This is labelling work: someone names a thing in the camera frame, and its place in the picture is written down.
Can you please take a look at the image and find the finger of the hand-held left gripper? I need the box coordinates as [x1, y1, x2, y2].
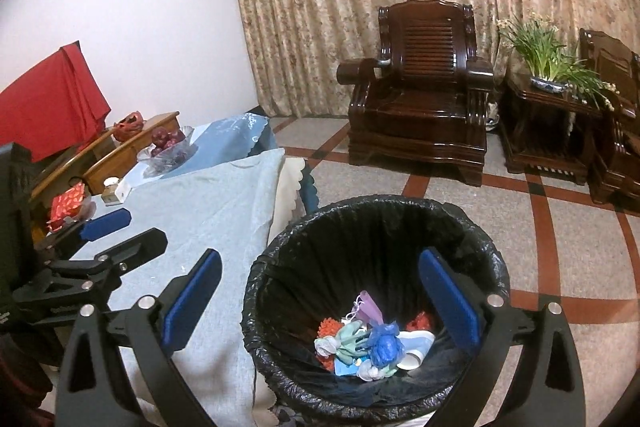
[47, 208, 132, 253]
[50, 228, 168, 295]

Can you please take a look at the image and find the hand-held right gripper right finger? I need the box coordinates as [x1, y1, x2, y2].
[419, 247, 587, 427]

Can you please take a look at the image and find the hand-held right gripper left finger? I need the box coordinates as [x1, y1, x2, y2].
[56, 248, 223, 427]

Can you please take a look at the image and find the red plastic wrapper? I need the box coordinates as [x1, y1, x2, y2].
[405, 311, 437, 333]

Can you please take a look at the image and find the white paper cup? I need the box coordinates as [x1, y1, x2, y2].
[395, 331, 436, 370]

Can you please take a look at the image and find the pink face mask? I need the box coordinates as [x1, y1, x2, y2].
[352, 291, 383, 325]

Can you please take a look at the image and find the blue plastic bag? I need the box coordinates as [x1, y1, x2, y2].
[367, 319, 406, 365]

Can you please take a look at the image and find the green and white glove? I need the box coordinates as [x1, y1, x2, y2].
[360, 359, 401, 380]
[332, 322, 373, 358]

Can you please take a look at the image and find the trash bin with black liner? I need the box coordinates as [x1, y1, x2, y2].
[241, 195, 512, 425]

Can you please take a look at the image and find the white tissue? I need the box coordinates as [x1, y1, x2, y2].
[314, 337, 341, 358]

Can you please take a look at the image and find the white tissue box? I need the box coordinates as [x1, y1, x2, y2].
[101, 177, 132, 206]

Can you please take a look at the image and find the red gift box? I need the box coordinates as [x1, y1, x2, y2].
[47, 184, 87, 230]

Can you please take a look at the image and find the grey-blue tablecloth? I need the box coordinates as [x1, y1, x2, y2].
[65, 148, 286, 427]

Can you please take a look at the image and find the glass fruit bowl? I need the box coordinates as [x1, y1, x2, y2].
[137, 126, 197, 178]

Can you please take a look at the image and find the red woven basket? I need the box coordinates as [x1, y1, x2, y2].
[112, 111, 147, 142]

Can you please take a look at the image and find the red cloth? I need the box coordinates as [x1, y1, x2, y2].
[0, 41, 112, 162]

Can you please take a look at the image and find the light blue embroidered tablecloth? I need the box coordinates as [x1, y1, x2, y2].
[122, 113, 277, 188]

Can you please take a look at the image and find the cream scalloped table cover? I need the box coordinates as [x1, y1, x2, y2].
[272, 156, 307, 233]

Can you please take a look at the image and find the dark wooden side table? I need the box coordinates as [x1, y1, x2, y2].
[500, 72, 603, 186]

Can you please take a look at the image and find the dark wooden armchair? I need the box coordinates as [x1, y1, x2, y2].
[579, 28, 640, 205]
[336, 0, 495, 186]

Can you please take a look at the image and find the potted green plant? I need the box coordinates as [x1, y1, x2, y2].
[497, 12, 621, 110]

